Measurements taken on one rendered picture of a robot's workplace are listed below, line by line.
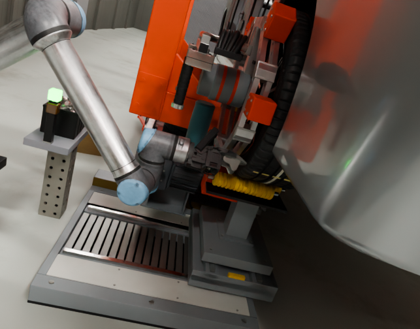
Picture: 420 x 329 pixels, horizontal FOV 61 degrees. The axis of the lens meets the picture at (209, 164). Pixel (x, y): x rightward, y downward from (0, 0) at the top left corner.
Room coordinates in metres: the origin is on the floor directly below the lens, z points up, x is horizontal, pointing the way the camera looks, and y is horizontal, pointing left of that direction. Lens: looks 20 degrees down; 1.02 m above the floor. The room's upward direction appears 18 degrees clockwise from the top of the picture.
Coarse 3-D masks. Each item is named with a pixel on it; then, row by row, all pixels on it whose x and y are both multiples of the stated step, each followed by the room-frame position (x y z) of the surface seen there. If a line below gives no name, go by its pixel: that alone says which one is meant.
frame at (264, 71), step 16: (272, 48) 1.23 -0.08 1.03; (240, 64) 1.65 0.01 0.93; (256, 64) 1.17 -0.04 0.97; (272, 64) 1.17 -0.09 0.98; (256, 80) 1.14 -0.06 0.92; (272, 80) 1.15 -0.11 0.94; (224, 112) 1.59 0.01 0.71; (240, 112) 1.17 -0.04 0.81; (240, 128) 1.14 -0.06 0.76; (224, 144) 1.27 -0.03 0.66; (240, 144) 1.20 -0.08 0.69
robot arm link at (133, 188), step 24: (48, 0) 1.02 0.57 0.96; (24, 24) 0.99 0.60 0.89; (48, 24) 0.97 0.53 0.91; (48, 48) 0.97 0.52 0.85; (72, 48) 1.01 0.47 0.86; (72, 72) 0.98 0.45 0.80; (72, 96) 0.97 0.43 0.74; (96, 96) 1.00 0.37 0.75; (96, 120) 0.97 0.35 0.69; (96, 144) 0.98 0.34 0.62; (120, 144) 0.99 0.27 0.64; (120, 168) 0.97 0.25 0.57; (144, 168) 1.07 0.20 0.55; (120, 192) 0.95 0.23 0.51; (144, 192) 0.96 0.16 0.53
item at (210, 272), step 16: (192, 224) 1.50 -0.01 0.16; (192, 240) 1.37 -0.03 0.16; (192, 256) 1.26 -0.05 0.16; (192, 272) 1.16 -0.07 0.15; (208, 272) 1.18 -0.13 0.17; (224, 272) 1.24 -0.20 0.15; (240, 272) 1.28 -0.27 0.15; (272, 272) 1.32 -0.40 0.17; (208, 288) 1.18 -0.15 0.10; (224, 288) 1.19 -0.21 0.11; (240, 288) 1.20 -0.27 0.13; (256, 288) 1.21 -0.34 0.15; (272, 288) 1.22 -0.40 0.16
